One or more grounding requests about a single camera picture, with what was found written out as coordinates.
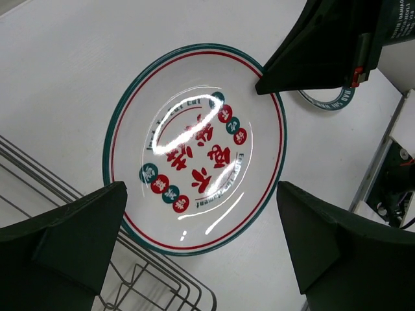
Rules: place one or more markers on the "white plate red characters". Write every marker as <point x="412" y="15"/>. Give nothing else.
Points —
<point x="200" y="152"/>

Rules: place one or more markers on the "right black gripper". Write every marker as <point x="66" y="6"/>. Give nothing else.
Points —
<point x="332" y="44"/>

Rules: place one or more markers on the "grey wire dish rack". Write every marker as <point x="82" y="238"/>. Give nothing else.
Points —
<point x="137" y="278"/>

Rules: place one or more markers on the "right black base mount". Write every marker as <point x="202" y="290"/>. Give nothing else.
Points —
<point x="393" y="187"/>

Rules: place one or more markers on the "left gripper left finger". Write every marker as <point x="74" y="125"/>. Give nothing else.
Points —
<point x="58" y="260"/>

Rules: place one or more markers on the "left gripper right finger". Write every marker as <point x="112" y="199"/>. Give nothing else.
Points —
<point x="343" y="261"/>

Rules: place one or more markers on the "white plate green rim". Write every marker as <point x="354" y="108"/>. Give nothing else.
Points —
<point x="329" y="99"/>

